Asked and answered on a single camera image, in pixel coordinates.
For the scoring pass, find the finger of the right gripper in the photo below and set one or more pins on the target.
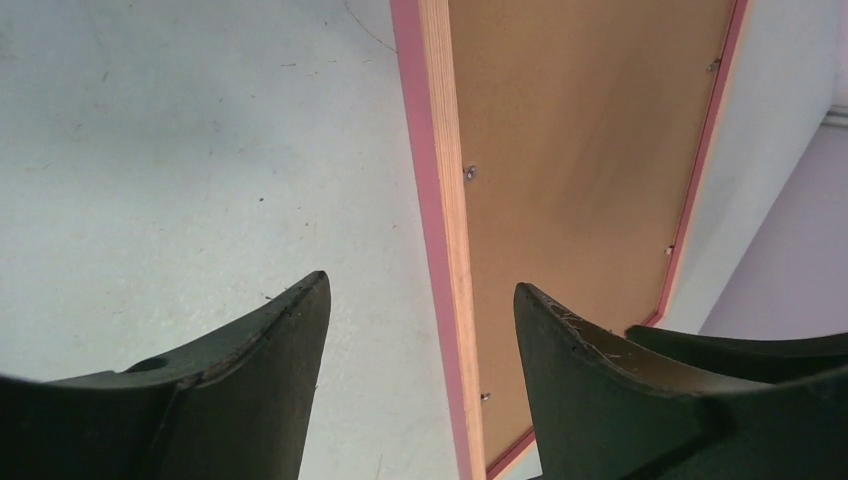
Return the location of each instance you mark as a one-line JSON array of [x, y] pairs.
[[764, 361]]

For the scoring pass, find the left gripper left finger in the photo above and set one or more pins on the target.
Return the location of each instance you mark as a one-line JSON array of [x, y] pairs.
[[232, 404]]

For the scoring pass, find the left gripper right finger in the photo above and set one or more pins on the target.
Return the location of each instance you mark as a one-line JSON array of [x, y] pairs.
[[604, 407]]

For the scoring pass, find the brown backing board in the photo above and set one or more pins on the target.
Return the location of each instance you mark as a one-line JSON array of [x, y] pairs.
[[583, 119]]

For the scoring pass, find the pink wooden picture frame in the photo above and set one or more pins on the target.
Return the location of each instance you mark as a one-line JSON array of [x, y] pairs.
[[423, 36]]

